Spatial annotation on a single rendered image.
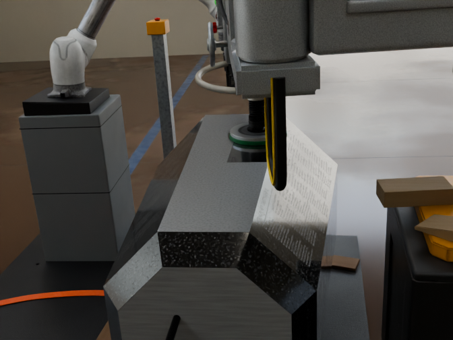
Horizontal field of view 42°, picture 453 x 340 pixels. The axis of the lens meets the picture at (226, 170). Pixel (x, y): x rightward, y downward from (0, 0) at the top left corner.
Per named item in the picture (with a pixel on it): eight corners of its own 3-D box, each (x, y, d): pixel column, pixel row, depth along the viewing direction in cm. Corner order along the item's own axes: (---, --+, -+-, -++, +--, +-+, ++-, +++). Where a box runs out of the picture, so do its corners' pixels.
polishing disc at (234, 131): (225, 141, 216) (225, 137, 215) (234, 124, 235) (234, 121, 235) (283, 141, 212) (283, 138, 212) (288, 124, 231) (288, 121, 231)
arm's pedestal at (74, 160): (32, 268, 305) (2, 120, 276) (65, 224, 351) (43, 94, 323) (126, 268, 300) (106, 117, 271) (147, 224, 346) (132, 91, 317)
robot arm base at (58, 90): (44, 99, 283) (42, 88, 281) (56, 90, 303) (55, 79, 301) (81, 99, 282) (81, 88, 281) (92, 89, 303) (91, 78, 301)
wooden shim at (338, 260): (359, 261, 290) (359, 258, 290) (355, 271, 282) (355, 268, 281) (310, 253, 300) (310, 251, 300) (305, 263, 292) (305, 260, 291)
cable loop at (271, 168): (288, 202, 149) (286, 78, 138) (274, 202, 149) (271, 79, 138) (278, 169, 171) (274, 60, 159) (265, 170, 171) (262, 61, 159)
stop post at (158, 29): (189, 173, 420) (176, 17, 381) (183, 183, 402) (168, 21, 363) (162, 173, 423) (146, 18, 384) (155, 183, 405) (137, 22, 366)
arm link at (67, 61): (48, 86, 285) (44, 40, 277) (56, 78, 302) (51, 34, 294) (83, 85, 286) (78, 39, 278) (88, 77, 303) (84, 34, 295)
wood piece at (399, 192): (442, 191, 178) (443, 175, 176) (454, 204, 169) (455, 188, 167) (376, 194, 178) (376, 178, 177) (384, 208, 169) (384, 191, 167)
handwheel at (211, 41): (238, 69, 195) (236, 23, 190) (208, 71, 195) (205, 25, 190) (236, 61, 209) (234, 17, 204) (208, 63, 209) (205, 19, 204)
